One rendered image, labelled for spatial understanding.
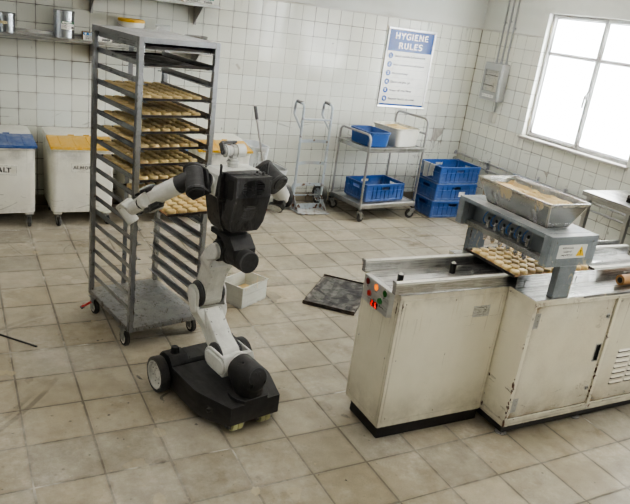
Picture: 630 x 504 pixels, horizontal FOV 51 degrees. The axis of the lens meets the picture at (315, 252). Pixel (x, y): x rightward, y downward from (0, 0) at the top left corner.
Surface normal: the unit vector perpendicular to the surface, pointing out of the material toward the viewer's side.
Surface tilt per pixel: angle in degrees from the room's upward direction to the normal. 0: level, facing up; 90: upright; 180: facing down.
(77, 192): 95
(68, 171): 91
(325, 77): 90
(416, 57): 90
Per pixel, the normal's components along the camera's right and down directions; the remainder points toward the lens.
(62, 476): 0.13, -0.93
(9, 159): 0.46, 0.39
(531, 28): -0.88, 0.05
